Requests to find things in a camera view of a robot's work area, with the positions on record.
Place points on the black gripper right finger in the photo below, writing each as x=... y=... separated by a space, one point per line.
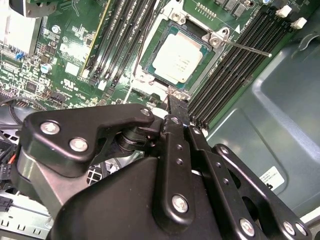
x=217 y=175

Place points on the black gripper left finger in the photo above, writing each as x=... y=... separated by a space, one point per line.
x=75 y=125

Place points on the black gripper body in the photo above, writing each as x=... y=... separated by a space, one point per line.
x=120 y=205

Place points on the metal locking lever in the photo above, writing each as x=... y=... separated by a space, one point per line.
x=250 y=49
x=128 y=90

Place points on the metal socket cover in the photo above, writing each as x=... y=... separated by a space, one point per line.
x=179 y=95

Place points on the silver CPU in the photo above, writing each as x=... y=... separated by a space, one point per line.
x=178 y=58

